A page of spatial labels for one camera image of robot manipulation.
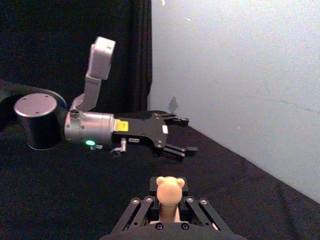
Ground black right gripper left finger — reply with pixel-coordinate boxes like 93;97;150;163
111;176;161;233

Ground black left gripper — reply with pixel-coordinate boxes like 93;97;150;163
111;111;199;162

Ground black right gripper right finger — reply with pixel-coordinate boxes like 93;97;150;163
178;176;230;232

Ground small peach bear-shaped figure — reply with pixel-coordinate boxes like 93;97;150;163
156;175;186;224

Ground black table cloth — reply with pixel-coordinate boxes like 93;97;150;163
0;79;320;240

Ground thin dark cable, silver plug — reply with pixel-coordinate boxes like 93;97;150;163
109;138;129;154

